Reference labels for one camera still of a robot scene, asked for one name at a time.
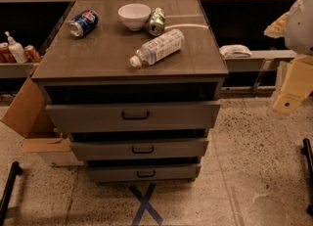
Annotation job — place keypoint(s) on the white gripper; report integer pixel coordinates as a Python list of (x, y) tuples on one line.
[(300, 29)]

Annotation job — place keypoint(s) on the grey drawer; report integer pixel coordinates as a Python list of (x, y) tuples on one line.
[(143, 173), (140, 149), (133, 117)]

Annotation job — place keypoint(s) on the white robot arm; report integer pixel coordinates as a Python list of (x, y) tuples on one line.
[(296, 27)]

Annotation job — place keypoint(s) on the grey top drawer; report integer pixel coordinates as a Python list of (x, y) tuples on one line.
[(133, 117)]

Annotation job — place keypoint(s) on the grey drawer cabinet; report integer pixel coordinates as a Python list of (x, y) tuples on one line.
[(96, 70)]

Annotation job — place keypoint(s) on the grey bottom drawer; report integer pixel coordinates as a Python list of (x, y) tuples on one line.
[(143, 173)]

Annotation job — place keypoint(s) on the black right base bar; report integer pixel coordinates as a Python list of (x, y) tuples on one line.
[(307, 151)]

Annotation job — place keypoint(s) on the black base bar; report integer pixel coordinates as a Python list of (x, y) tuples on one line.
[(14, 172), (307, 151)]

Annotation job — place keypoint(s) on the white folded cloth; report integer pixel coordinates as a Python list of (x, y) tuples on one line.
[(235, 51)]

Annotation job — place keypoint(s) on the clear plastic water bottle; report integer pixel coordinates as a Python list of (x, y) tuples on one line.
[(158, 48)]

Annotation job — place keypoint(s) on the green soda can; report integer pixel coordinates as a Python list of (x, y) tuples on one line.
[(156, 23)]

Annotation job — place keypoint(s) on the white ceramic bowl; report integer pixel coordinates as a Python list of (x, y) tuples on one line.
[(134, 16)]

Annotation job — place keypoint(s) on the blue pepsi can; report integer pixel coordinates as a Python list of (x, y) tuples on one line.
[(83, 23)]

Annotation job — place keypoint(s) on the red soda can right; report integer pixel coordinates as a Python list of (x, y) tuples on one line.
[(32, 54)]

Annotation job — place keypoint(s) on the red soda can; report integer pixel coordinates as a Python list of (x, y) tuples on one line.
[(32, 54), (5, 54)]

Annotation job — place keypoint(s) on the brown cardboard box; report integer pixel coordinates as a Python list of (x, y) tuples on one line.
[(27, 116)]

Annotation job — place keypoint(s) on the red soda can left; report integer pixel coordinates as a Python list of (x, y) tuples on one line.
[(5, 54)]

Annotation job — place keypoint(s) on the black left base bar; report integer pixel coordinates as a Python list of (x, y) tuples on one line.
[(14, 172)]

